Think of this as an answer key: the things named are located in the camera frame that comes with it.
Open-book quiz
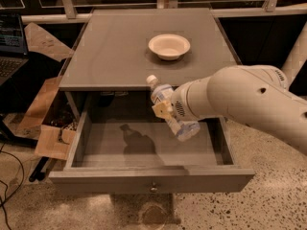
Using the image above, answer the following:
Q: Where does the black laptop stand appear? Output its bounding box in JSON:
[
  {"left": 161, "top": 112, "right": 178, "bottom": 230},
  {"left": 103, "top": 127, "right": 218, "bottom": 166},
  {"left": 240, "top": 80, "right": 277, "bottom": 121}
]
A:
[{"left": 0, "top": 115, "right": 49, "bottom": 182}]

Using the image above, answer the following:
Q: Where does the black floor cable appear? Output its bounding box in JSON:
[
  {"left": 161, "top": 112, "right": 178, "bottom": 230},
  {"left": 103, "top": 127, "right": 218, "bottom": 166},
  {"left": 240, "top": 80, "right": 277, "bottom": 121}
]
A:
[{"left": 0, "top": 141, "right": 26, "bottom": 230}]

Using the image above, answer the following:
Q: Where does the clear blue plastic bottle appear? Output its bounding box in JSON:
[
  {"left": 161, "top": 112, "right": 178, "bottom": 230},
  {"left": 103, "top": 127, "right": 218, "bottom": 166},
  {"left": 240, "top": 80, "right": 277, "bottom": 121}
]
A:
[{"left": 146, "top": 75, "right": 201, "bottom": 142}]

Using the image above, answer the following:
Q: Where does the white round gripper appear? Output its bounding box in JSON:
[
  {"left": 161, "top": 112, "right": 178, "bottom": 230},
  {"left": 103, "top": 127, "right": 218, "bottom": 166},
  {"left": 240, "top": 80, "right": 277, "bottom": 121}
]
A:
[{"left": 152, "top": 81, "right": 200, "bottom": 121}]

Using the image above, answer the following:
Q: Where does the open cardboard box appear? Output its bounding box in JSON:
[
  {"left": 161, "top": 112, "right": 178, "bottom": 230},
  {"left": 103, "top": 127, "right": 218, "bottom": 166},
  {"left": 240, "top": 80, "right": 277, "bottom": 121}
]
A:
[{"left": 18, "top": 22, "right": 75, "bottom": 160}]

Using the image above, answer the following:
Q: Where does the grey open top drawer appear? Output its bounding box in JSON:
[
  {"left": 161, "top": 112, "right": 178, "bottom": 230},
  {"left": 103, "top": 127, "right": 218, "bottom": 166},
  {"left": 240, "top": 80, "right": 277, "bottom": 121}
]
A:
[{"left": 48, "top": 91, "right": 256, "bottom": 196}]

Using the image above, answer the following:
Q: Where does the open laptop computer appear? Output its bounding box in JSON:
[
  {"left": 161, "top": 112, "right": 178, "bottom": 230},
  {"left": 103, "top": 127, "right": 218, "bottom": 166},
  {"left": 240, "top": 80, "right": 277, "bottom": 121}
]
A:
[{"left": 0, "top": 11, "right": 29, "bottom": 85}]

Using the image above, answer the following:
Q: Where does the round metal drawer knob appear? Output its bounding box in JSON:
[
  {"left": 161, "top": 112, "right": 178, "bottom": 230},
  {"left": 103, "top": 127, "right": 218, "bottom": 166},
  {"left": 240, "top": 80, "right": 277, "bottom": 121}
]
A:
[{"left": 150, "top": 183, "right": 158, "bottom": 194}]

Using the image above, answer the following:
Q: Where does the white metal railing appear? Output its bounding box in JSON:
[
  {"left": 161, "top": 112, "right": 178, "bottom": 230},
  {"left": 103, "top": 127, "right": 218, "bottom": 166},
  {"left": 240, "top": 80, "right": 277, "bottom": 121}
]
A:
[{"left": 0, "top": 0, "right": 307, "bottom": 25}]

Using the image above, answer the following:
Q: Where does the grey wooden cabinet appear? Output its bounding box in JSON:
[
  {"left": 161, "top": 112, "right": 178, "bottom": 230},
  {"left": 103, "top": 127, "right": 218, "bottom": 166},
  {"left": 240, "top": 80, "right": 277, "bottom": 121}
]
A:
[{"left": 59, "top": 8, "right": 241, "bottom": 92}]

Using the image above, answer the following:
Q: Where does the white paper bowl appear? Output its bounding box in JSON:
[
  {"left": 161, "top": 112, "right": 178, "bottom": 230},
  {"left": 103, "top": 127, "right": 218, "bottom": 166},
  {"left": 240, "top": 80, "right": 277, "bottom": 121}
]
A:
[{"left": 148, "top": 34, "right": 191, "bottom": 61}]

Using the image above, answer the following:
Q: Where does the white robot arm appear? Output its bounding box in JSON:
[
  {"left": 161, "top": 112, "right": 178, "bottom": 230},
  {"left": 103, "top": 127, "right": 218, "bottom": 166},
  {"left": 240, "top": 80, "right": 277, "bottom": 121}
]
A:
[{"left": 147, "top": 65, "right": 307, "bottom": 154}]

